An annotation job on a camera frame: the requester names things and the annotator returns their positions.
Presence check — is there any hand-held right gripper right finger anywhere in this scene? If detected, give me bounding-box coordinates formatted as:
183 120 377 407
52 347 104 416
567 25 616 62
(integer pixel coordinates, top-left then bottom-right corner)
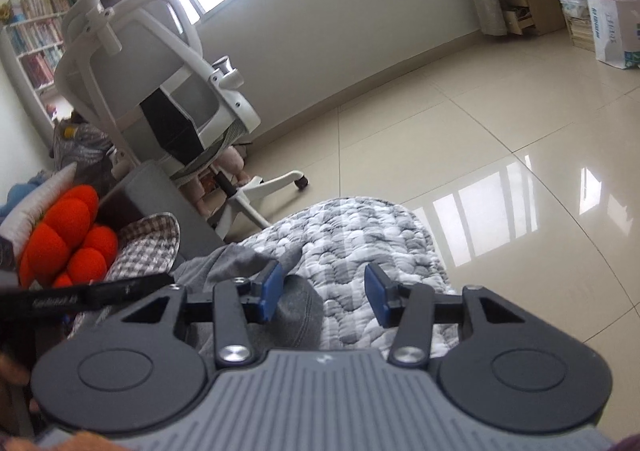
364 262 527 368

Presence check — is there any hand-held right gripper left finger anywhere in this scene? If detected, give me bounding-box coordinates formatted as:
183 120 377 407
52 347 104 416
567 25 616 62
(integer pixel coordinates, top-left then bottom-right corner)
117 258 286 367

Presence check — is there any grey sweatshirt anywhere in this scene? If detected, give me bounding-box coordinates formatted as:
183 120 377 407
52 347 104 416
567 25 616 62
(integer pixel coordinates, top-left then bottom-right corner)
70 245 326 353

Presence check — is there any person's left hand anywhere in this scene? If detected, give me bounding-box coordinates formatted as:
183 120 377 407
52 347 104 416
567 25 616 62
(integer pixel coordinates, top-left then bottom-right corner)
0 353 31 386

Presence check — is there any grey checked quilted blanket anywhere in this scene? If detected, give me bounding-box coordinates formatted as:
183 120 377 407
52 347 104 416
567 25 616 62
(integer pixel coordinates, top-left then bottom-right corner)
234 197 462 358

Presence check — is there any orange plush cushion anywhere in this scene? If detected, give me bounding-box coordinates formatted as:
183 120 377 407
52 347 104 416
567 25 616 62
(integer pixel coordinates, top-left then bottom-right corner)
19 185 120 289

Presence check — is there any checked fabric hat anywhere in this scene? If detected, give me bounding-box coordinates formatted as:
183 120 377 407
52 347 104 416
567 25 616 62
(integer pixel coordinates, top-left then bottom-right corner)
102 213 182 283

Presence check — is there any white pillow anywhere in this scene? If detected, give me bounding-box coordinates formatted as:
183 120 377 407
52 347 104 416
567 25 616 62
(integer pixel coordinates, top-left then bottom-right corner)
0 162 79 253

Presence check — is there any blue plush toy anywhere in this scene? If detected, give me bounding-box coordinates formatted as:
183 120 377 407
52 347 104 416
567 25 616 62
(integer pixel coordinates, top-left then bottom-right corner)
0 171 52 218

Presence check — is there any pink doll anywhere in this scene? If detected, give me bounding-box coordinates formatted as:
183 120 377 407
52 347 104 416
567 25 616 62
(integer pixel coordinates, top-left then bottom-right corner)
180 146 247 218

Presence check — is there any silver foil bag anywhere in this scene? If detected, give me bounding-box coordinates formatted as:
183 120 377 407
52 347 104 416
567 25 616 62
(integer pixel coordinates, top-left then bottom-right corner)
52 118 114 172

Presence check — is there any white office chair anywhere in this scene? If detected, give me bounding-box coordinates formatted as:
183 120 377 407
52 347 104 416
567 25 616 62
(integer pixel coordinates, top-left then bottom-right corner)
54 0 309 242

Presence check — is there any white bookshelf with books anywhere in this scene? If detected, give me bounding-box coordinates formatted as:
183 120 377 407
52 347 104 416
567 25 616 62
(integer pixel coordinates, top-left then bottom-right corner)
0 0 90 128

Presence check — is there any stack of books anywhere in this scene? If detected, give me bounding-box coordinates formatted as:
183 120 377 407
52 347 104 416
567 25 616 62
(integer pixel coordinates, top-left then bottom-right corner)
559 0 597 52

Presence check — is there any white paper bag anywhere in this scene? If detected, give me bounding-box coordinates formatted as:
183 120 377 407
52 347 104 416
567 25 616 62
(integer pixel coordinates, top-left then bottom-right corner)
584 0 640 70

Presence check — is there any grey bed frame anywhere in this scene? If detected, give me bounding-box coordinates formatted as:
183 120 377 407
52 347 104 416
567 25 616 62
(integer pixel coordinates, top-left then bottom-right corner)
97 162 227 274

